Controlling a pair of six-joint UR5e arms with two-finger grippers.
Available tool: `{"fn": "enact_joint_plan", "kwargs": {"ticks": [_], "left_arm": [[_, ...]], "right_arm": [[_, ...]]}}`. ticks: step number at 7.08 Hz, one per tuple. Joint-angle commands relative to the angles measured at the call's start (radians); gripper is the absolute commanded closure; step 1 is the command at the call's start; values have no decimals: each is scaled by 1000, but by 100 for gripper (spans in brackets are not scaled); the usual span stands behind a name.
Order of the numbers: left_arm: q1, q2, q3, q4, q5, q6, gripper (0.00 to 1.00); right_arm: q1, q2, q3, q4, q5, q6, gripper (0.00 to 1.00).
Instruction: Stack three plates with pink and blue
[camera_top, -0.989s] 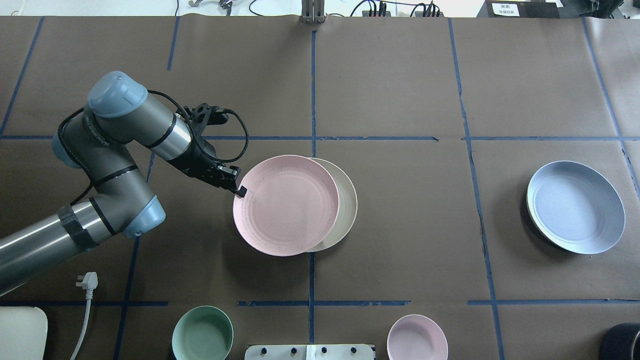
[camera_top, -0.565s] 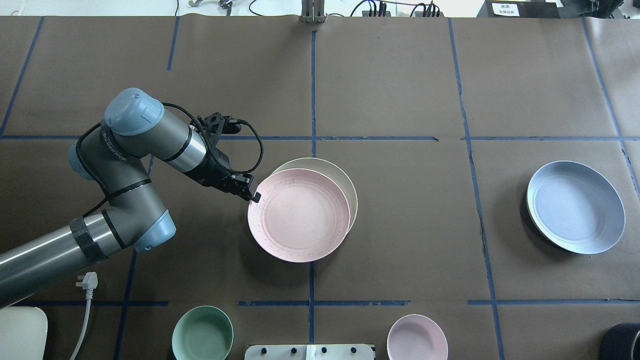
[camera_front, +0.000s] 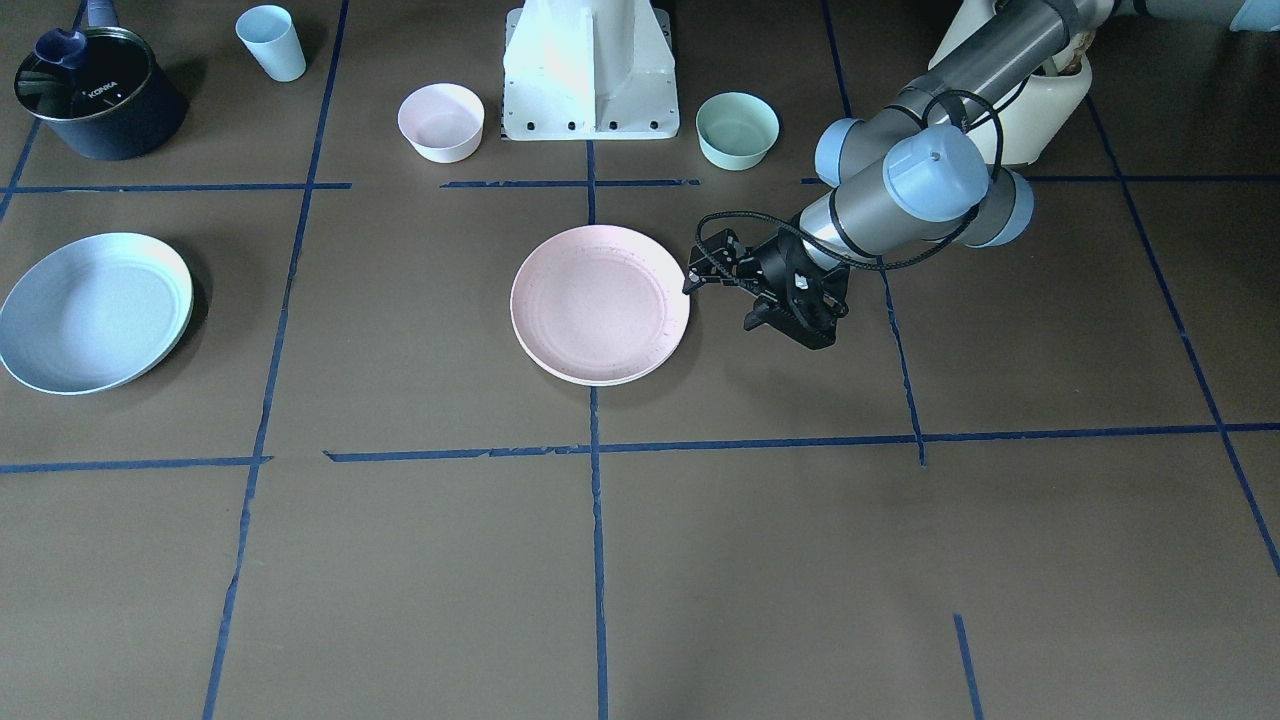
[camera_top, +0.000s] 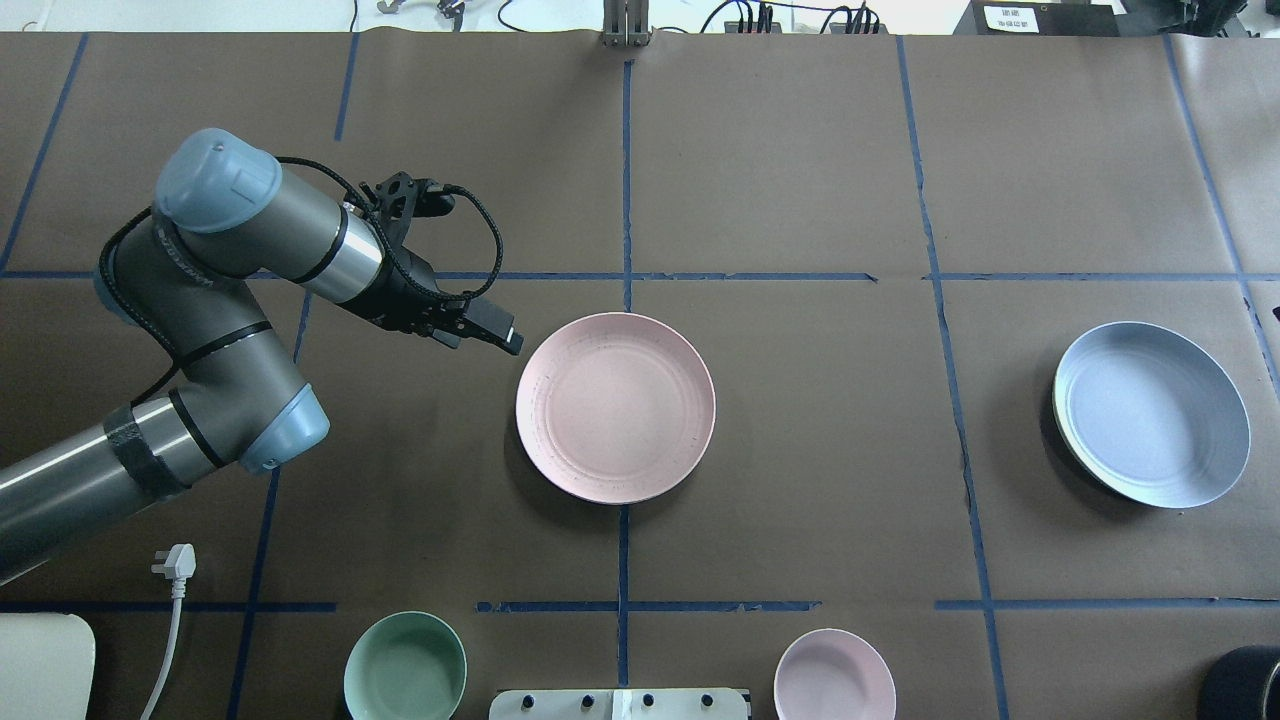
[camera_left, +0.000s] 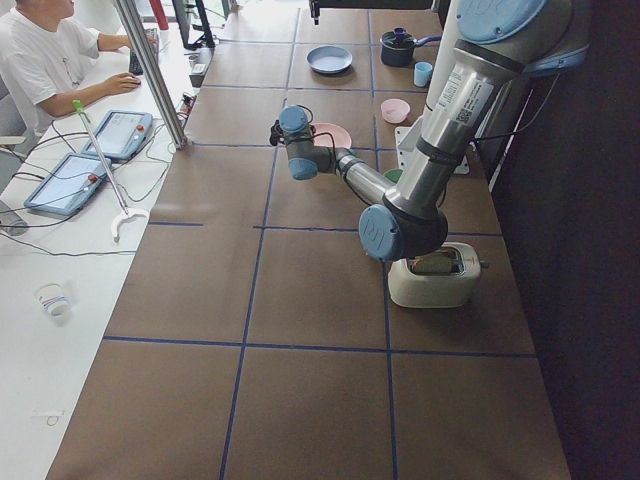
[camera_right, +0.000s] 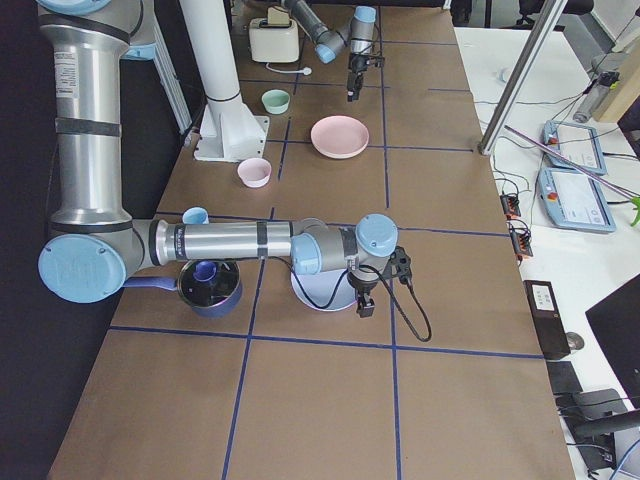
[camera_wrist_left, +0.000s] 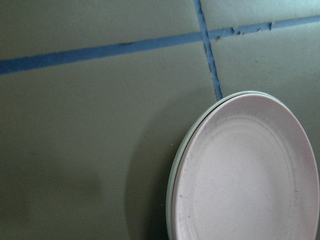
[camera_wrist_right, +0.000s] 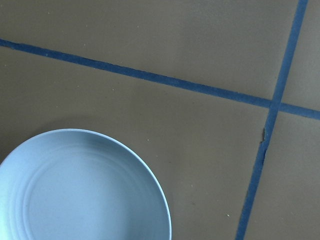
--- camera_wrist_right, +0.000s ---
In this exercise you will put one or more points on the blue plate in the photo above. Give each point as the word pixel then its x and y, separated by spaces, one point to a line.
pixel 75 184

